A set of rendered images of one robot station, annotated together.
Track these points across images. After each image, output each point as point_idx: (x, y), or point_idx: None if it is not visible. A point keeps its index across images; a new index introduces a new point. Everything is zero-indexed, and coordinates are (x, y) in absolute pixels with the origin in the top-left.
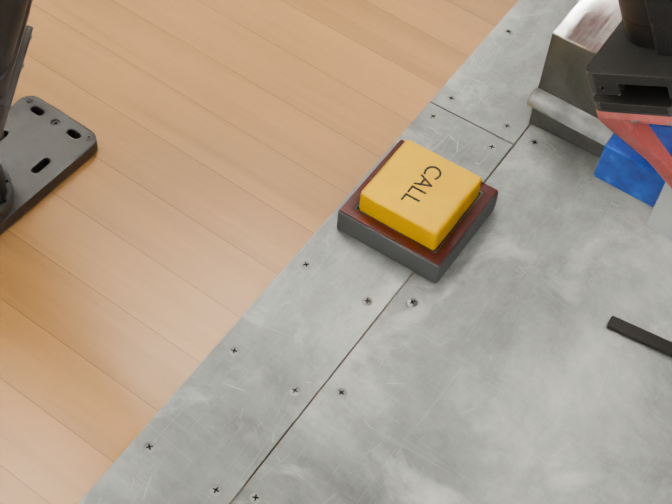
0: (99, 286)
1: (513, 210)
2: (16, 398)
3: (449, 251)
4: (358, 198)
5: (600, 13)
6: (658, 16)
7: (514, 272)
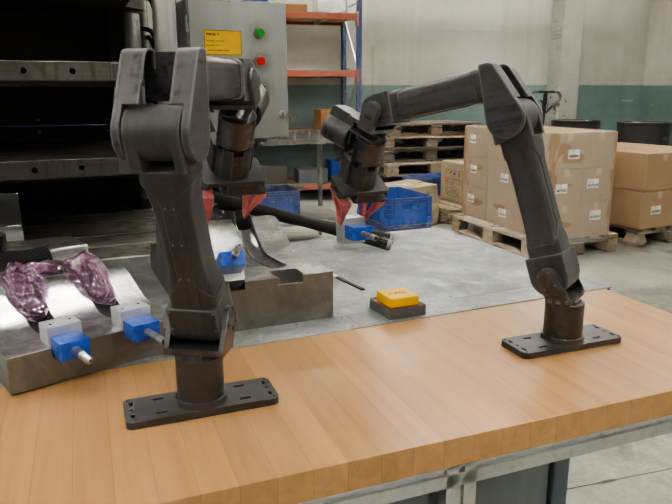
0: (514, 322)
1: (363, 306)
2: None
3: None
4: (417, 304)
5: (310, 270)
6: None
7: None
